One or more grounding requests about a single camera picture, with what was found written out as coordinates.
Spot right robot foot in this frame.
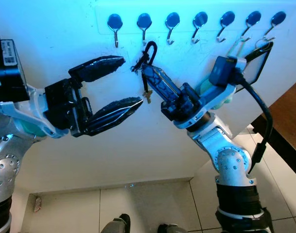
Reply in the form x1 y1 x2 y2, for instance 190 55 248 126
157 223 190 233

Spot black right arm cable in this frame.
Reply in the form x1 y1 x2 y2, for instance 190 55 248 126
235 73 275 175

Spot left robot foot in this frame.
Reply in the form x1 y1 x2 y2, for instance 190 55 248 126
100 214 131 233

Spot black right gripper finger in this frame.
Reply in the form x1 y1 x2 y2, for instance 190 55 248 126
141 70 174 105
149 66 181 97

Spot keys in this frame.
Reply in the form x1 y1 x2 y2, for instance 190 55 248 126
131 41 158 105

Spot small paper scrap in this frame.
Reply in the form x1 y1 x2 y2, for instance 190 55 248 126
34 196 43 213

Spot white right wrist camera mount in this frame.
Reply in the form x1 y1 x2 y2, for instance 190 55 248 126
196 56 248 117

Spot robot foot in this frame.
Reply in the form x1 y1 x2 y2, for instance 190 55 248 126
157 223 190 233
100 214 131 233

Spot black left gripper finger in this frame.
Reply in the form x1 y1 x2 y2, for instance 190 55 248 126
68 56 125 83
85 97 142 136

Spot dark round wall hook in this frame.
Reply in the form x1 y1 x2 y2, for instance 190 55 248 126
107 14 123 48
192 12 209 45
262 11 287 42
137 13 153 46
216 11 236 43
165 12 181 46
239 11 261 42

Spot dark brown wooden table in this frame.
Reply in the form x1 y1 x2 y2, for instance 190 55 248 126
250 78 296 180

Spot black framed card holder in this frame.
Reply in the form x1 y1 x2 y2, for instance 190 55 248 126
243 40 274 85

